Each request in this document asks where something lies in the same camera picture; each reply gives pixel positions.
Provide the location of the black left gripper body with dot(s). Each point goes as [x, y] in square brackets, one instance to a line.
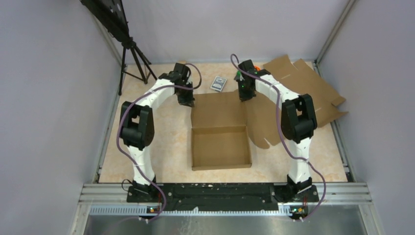
[186, 97]

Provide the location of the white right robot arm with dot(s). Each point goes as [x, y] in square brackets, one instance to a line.
[296, 120]

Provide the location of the black perforated board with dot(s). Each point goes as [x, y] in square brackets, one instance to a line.
[111, 14]

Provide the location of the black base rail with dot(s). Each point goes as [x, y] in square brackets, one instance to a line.
[221, 197]

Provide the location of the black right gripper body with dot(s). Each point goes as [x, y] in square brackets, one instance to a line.
[245, 94]

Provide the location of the black tripod stand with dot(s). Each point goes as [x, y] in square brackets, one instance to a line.
[141, 61]

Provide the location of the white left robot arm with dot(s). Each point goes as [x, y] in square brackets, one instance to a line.
[136, 128]

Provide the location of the blue playing card deck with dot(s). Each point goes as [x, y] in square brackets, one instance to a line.
[218, 84]

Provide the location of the brown cardboard box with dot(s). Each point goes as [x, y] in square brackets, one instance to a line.
[302, 79]
[224, 127]

